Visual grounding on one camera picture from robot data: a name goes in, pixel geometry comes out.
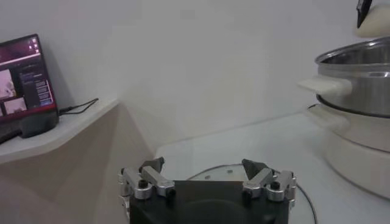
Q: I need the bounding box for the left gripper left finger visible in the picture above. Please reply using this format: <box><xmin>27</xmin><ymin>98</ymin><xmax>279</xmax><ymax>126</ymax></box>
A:
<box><xmin>118</xmin><ymin>156</ymin><xmax>177</xmax><ymax>201</ymax></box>

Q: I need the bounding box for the black computer mouse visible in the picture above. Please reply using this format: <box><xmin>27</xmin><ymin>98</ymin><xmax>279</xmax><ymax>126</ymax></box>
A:
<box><xmin>19</xmin><ymin>109</ymin><xmax>60</xmax><ymax>139</ymax></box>

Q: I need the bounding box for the black laptop power cable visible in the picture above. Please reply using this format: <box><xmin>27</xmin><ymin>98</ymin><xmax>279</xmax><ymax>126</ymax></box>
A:
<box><xmin>58</xmin><ymin>97</ymin><xmax>100</xmax><ymax>116</ymax></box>

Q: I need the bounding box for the stainless steel steamer basket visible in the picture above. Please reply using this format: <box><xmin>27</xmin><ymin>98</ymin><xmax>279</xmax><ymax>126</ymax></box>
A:
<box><xmin>297</xmin><ymin>36</ymin><xmax>390</xmax><ymax>119</ymax></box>

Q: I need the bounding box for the black laptop purple screen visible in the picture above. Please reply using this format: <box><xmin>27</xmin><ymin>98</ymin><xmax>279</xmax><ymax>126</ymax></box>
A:
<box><xmin>0</xmin><ymin>33</ymin><xmax>59</xmax><ymax>144</ymax></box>

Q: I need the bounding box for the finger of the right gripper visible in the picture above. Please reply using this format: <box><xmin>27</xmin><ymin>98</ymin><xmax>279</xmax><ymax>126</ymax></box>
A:
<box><xmin>356</xmin><ymin>0</ymin><xmax>374</xmax><ymax>29</ymax></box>

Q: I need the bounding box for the white side table with mouse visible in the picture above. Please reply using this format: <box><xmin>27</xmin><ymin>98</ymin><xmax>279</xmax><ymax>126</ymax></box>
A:
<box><xmin>0</xmin><ymin>97</ymin><xmax>121</xmax><ymax>167</ymax></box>

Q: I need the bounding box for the round glass pot lid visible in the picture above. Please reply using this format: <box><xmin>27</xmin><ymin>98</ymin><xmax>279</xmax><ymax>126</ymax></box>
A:
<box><xmin>185</xmin><ymin>163</ymin><xmax>318</xmax><ymax>224</ymax></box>

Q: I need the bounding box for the cream electric cooking pot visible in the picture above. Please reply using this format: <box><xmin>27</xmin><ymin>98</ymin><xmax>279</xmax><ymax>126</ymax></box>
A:
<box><xmin>306</xmin><ymin>103</ymin><xmax>390</xmax><ymax>200</ymax></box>

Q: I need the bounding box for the white steamed baozi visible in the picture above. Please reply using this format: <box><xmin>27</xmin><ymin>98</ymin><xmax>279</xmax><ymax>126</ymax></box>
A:
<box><xmin>353</xmin><ymin>4</ymin><xmax>390</xmax><ymax>39</ymax></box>

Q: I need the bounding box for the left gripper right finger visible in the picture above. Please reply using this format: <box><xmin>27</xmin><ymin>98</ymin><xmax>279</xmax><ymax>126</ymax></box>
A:
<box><xmin>241</xmin><ymin>158</ymin><xmax>297</xmax><ymax>203</ymax></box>

